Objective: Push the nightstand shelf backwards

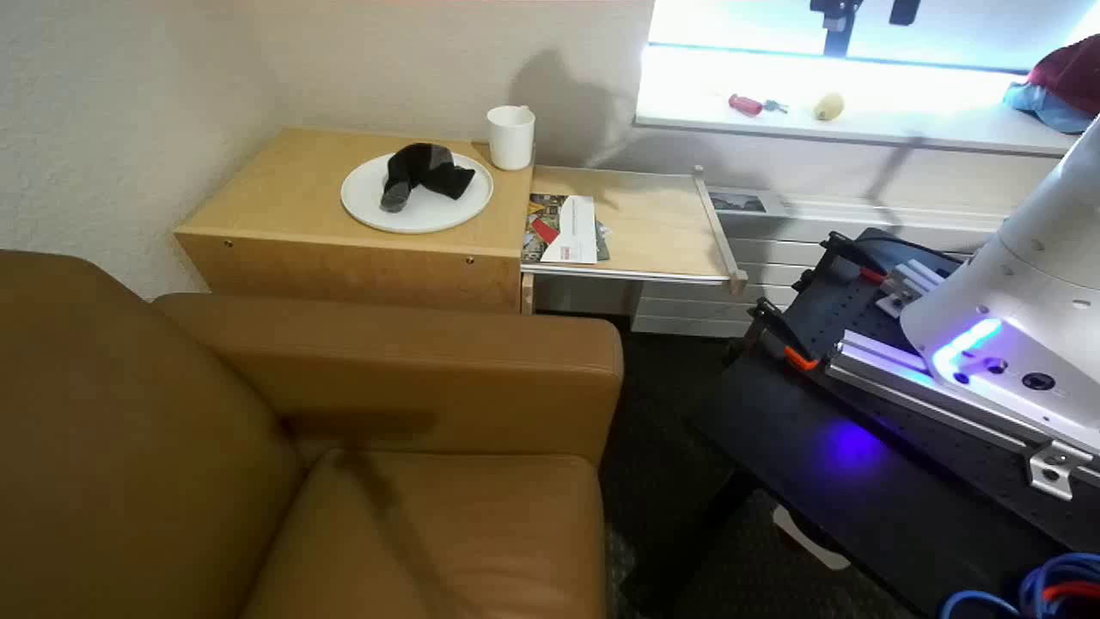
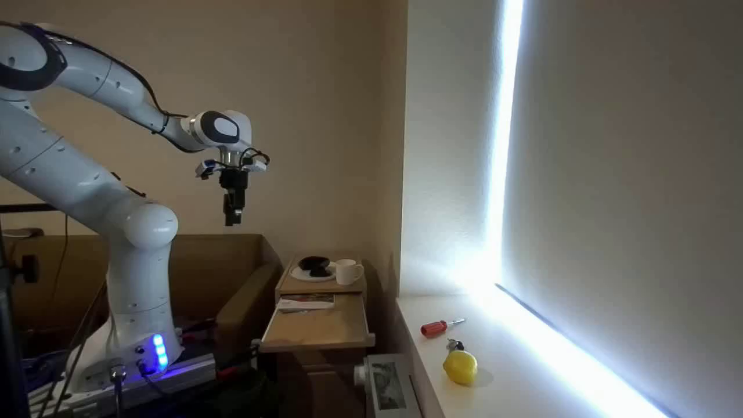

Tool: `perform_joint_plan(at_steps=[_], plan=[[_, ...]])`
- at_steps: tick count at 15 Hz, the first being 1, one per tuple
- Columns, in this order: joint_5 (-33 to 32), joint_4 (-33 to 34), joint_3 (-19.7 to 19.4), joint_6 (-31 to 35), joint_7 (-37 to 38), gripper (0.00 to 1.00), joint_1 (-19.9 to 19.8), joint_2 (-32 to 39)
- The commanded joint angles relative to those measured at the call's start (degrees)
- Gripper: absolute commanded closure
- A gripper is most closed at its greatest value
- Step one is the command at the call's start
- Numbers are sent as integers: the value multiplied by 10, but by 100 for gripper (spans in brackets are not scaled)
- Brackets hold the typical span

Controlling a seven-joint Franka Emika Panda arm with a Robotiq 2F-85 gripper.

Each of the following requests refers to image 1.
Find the wooden pull-out nightstand shelf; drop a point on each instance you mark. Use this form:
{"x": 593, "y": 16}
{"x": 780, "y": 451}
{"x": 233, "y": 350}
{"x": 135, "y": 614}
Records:
{"x": 658, "y": 225}

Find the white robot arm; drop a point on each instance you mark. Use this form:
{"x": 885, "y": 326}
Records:
{"x": 1032, "y": 263}

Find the light wooden nightstand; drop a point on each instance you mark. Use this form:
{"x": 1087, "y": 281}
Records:
{"x": 285, "y": 184}

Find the white envelope with red print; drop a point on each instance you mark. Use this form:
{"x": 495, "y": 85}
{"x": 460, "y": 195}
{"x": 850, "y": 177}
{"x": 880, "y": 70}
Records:
{"x": 576, "y": 233}

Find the colourful printed brochure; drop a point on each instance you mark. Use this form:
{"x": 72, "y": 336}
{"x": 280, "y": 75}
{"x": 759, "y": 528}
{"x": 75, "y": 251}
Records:
{"x": 537, "y": 222}

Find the white round plate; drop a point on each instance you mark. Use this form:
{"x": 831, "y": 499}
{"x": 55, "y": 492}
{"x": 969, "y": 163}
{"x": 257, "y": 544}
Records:
{"x": 449, "y": 211}

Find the white paper cup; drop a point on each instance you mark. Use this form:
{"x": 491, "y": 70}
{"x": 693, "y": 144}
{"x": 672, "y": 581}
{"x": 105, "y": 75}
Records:
{"x": 509, "y": 140}

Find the black clamp with red trigger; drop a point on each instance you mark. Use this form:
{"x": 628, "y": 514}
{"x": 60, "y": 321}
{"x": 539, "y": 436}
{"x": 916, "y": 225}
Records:
{"x": 853, "y": 271}

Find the white paper sheet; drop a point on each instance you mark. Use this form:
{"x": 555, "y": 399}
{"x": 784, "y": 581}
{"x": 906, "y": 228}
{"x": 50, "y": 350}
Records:
{"x": 809, "y": 537}

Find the small yellow object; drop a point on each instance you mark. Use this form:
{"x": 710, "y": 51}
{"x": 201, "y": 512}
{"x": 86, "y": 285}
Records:
{"x": 830, "y": 107}

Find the brown leather armchair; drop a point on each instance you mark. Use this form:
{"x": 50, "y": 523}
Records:
{"x": 171, "y": 458}

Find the small black hanging device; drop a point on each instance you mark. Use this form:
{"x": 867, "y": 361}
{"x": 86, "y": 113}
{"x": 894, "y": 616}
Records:
{"x": 906, "y": 12}

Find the light blue cloth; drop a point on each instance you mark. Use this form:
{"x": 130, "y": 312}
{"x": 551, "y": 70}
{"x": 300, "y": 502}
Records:
{"x": 1048, "y": 107}

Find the dark red cloth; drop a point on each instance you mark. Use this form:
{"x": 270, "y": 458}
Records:
{"x": 1069, "y": 70}

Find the aluminium profile rail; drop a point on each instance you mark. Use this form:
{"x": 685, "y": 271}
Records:
{"x": 916, "y": 383}

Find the black tripod mount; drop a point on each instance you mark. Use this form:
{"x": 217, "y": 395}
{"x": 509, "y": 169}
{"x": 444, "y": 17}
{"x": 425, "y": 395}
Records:
{"x": 836, "y": 22}

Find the silver metal corner bracket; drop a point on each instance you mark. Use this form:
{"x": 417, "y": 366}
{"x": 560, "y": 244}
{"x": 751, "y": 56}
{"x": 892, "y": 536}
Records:
{"x": 1051, "y": 474}

